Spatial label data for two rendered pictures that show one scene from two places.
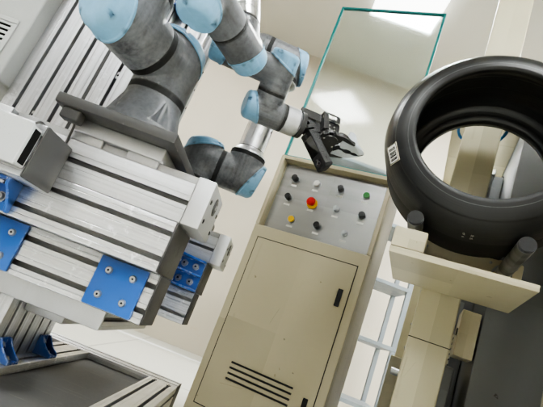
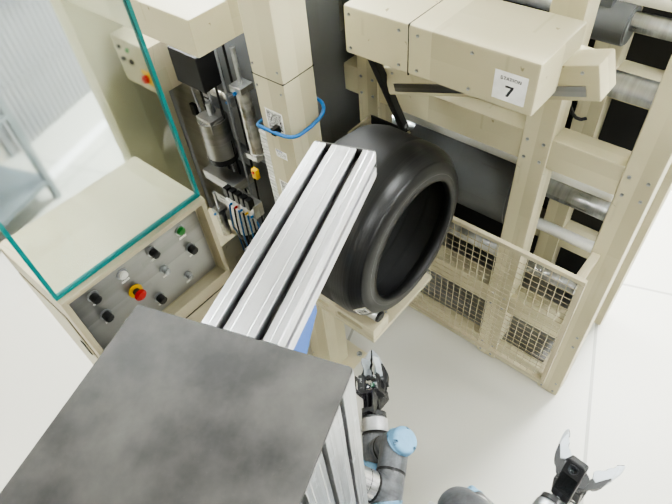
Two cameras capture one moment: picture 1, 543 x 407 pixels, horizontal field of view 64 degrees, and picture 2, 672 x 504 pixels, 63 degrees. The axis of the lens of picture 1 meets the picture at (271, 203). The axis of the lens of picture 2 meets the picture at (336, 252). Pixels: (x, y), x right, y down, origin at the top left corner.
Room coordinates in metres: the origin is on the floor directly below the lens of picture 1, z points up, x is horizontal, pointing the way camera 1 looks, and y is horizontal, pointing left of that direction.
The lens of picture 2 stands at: (0.84, 0.66, 2.49)
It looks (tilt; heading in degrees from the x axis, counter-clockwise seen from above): 49 degrees down; 292
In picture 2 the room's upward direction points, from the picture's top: 7 degrees counter-clockwise
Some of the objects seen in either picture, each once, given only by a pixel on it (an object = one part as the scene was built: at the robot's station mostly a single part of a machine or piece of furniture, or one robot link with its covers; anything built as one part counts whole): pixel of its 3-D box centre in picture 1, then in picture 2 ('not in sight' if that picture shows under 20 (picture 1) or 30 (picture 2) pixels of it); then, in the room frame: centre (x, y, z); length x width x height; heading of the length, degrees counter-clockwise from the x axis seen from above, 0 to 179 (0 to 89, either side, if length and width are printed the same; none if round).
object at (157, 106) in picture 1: (146, 117); not in sight; (0.80, 0.29, 0.77); 0.15 x 0.15 x 0.10
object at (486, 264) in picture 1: (455, 262); not in sight; (1.40, -0.66, 0.90); 0.40 x 0.03 x 0.10; 67
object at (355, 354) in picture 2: not in sight; (331, 357); (1.48, -0.67, 0.01); 0.27 x 0.27 x 0.02; 67
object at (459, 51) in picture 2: not in sight; (455, 38); (1.01, -0.81, 1.71); 0.61 x 0.25 x 0.15; 157
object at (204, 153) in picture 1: (201, 158); not in sight; (1.30, 0.26, 0.88); 0.13 x 0.12 x 0.14; 95
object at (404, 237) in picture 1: (409, 255); (342, 302); (1.30, -0.46, 0.84); 0.36 x 0.09 x 0.06; 157
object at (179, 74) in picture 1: (169, 66); not in sight; (0.80, 0.30, 0.88); 0.13 x 0.12 x 0.14; 151
